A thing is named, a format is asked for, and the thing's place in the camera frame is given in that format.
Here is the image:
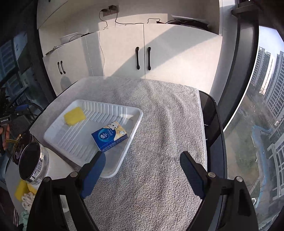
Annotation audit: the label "dark blue tissue pack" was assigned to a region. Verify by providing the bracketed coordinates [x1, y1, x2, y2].
[91, 121, 128, 152]

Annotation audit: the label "small yellow sponge block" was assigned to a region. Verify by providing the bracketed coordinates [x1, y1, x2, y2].
[64, 107, 86, 126]

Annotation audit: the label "cream knotted rope toy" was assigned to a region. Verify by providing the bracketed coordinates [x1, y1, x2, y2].
[22, 192, 35, 212]

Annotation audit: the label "large yellow sponge block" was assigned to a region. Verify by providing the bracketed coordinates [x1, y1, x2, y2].
[14, 179, 37, 202]

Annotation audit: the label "green cloth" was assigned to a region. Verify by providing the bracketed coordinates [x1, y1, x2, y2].
[20, 210, 29, 231]

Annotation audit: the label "person's left hand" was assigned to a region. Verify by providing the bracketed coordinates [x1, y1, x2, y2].
[0, 124, 10, 151]

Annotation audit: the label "dark glass cup with straw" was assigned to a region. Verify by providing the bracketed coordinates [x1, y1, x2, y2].
[5, 131, 38, 166]

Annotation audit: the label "white plastic tray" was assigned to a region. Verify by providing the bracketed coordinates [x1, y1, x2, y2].
[43, 99, 144, 179]

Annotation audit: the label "grey towel mat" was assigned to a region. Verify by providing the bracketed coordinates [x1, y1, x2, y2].
[30, 77, 207, 230]

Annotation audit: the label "white mug with chrome lid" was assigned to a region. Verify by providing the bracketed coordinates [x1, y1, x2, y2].
[5, 141, 75, 209]

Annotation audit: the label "white lower cabinet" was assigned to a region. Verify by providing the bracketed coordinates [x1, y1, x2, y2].
[43, 24, 222, 94]

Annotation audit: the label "black items on counter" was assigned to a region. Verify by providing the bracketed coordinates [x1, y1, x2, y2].
[166, 15, 209, 31]

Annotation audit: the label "wall power outlet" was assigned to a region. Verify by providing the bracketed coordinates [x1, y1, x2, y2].
[102, 5, 119, 16]

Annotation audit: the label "black power cable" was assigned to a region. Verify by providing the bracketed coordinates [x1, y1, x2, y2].
[98, 5, 161, 29]

